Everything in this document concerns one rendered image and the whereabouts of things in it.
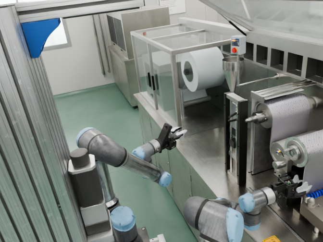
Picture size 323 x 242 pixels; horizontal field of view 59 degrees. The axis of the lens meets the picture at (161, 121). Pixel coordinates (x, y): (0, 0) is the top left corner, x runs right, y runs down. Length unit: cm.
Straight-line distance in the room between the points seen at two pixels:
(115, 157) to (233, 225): 55
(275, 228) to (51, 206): 108
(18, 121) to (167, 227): 220
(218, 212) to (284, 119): 74
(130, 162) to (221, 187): 68
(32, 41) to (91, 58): 576
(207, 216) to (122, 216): 54
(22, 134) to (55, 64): 575
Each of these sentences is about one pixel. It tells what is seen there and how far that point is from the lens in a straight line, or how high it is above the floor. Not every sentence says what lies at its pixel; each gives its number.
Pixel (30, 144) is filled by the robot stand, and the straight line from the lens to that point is 83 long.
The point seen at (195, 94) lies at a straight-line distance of 221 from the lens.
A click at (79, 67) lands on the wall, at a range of 658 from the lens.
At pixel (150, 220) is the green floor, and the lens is 291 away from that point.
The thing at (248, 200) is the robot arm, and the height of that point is 114.
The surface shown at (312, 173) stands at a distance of 155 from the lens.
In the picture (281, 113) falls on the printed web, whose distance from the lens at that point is 160.
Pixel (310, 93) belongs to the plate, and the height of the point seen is 138.
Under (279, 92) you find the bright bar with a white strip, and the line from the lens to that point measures 162.
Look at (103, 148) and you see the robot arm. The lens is 125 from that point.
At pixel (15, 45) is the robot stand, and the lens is 75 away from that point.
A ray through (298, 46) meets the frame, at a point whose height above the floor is 162.
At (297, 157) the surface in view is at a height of 125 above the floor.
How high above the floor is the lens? 204
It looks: 26 degrees down
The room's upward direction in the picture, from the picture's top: 7 degrees counter-clockwise
